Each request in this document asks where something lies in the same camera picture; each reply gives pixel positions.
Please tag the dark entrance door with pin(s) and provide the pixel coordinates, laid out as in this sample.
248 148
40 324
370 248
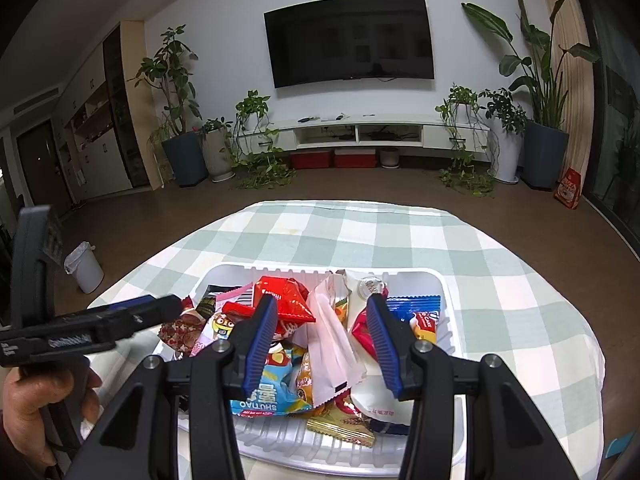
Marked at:
42 170

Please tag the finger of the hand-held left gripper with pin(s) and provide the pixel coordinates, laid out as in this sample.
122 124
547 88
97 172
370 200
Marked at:
145 312

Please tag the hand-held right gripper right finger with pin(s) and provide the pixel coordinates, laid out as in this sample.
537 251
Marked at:
385 340

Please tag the leafy tree in dark pot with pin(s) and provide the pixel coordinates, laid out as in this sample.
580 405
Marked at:
185 160

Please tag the red heart pattern packet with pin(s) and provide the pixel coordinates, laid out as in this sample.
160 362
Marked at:
180 332

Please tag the person's left hand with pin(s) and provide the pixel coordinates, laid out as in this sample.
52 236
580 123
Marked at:
25 410

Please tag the navy snack packet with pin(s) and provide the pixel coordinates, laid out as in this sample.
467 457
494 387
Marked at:
392 427

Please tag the white trash bin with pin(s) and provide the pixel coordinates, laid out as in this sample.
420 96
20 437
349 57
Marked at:
85 270

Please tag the orange cartoon snack packet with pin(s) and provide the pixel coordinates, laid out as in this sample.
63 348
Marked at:
306 375

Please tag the red paper bag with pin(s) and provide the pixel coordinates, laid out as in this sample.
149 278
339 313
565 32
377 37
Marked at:
569 190

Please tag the white plastic tray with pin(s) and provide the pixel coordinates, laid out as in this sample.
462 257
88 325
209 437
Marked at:
450 310

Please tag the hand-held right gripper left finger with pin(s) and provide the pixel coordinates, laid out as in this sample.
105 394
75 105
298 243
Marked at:
260 345

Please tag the broad leaf plant dark pot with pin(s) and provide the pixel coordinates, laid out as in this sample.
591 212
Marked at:
545 155

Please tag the black snack packet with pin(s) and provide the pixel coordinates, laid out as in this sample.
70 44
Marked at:
207 305

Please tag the gold red snack packet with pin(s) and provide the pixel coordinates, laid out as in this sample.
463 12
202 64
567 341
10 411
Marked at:
340 427

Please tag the large red snack bag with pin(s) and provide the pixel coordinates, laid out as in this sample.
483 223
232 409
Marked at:
285 300

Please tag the white wall shelving unit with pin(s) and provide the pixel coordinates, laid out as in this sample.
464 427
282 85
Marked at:
100 125

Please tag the pink cartoon snack packet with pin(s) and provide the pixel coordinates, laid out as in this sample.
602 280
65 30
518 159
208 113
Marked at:
220 330

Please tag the trailing pothos plant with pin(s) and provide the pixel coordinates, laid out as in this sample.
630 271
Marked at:
255 110

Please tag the red packet with white end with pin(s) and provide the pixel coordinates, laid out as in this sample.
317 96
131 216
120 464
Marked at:
362 332

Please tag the dark glass sliding door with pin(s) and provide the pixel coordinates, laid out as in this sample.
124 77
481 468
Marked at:
617 135

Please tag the red storage box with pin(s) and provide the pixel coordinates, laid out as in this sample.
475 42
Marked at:
355 160
311 161

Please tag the blue orange snack packet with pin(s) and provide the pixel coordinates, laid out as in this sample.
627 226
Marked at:
425 310

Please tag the beige striped curtain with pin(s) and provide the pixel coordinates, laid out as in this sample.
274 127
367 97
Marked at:
560 35

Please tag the blue plastic item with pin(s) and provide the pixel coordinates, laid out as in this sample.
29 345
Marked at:
620 446

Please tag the green white checked tablecloth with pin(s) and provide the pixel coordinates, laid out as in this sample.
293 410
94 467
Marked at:
500 285

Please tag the pale pink snack packet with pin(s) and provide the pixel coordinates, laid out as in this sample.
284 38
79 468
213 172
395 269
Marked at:
380 405

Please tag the small red white packet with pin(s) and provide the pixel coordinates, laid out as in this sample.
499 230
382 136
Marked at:
287 331

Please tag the black wall television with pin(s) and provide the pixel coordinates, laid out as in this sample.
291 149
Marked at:
350 40

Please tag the bushy plant in white pot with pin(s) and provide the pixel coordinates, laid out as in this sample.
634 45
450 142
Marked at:
505 150

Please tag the trailing pothos on stand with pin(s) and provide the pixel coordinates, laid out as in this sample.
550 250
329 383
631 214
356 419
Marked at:
462 100

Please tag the small plant in white pot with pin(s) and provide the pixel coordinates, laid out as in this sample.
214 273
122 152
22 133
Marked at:
217 155

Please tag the long white snack packet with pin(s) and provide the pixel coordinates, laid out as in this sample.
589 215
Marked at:
330 340

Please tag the white television cabinet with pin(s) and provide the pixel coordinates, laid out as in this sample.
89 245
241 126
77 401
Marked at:
390 132

